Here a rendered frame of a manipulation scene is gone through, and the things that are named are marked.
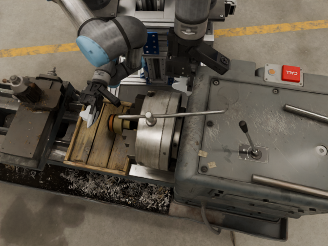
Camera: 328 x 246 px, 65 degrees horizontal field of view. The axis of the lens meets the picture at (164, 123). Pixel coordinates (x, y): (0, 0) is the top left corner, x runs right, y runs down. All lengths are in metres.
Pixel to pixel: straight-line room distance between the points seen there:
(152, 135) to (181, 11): 0.45
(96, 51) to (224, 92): 0.45
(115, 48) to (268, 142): 0.58
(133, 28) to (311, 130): 0.67
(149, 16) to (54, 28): 1.81
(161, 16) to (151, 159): 0.75
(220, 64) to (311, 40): 2.35
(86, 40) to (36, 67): 1.97
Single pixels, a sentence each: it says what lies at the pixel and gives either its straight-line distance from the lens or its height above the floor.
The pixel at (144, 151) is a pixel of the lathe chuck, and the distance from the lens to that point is 0.92.
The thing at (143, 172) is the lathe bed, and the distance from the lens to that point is 1.22.
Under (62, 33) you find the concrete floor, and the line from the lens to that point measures 2.98.
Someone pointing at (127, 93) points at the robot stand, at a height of 0.21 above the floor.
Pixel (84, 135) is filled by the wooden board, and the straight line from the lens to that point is 1.32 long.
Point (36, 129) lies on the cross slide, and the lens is 1.32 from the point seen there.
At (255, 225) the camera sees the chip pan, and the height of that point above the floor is 0.54.
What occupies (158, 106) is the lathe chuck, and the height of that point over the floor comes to 1.23.
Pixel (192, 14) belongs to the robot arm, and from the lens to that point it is 0.58.
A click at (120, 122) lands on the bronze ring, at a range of 1.04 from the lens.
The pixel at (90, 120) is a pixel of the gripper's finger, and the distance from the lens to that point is 1.09.
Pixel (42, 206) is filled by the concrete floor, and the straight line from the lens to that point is 2.30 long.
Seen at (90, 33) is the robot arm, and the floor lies 1.40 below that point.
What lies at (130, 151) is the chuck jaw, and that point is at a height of 1.11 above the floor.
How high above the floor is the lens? 2.06
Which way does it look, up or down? 68 degrees down
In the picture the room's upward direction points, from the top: 6 degrees counter-clockwise
